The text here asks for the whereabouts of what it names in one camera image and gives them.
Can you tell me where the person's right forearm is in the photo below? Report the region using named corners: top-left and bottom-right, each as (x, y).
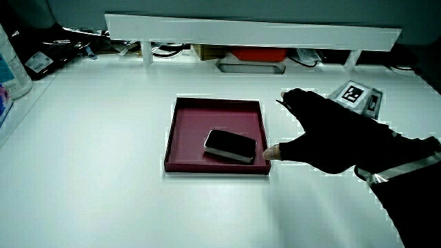
top-left (370, 160), bottom-right (441, 248)

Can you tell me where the brown cardboard box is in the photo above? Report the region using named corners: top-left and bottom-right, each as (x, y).
top-left (192, 43), bottom-right (231, 61)

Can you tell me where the clear plastic wrap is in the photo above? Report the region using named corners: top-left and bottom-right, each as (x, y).
top-left (61, 26), bottom-right (141, 56)

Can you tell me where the grey flat tray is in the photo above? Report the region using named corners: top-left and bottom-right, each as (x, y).
top-left (215, 58), bottom-right (287, 75)

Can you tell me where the black eraser with white base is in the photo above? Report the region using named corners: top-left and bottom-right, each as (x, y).
top-left (203, 129), bottom-right (258, 164)

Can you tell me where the person's right hand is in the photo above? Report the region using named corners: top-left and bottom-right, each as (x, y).
top-left (262, 80), bottom-right (441, 184)

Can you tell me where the white plastic bottle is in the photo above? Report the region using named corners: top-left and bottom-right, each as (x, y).
top-left (0, 23), bottom-right (34, 100)

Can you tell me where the white desk shelf riser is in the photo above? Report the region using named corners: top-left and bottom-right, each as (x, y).
top-left (104, 12), bottom-right (403, 72)

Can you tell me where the black cable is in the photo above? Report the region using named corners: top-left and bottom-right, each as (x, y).
top-left (150, 43), bottom-right (191, 59)
top-left (287, 54), bottom-right (320, 68)

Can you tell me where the black bag with white label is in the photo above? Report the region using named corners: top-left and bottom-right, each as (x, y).
top-left (9, 23), bottom-right (91, 81)

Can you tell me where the red box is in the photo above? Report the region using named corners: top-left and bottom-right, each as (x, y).
top-left (229, 47), bottom-right (289, 63)

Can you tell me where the colourful printed packet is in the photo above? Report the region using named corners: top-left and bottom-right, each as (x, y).
top-left (0, 83), bottom-right (14, 127)

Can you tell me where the maroon square tray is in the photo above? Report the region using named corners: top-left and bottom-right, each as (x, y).
top-left (163, 96), bottom-right (272, 175)

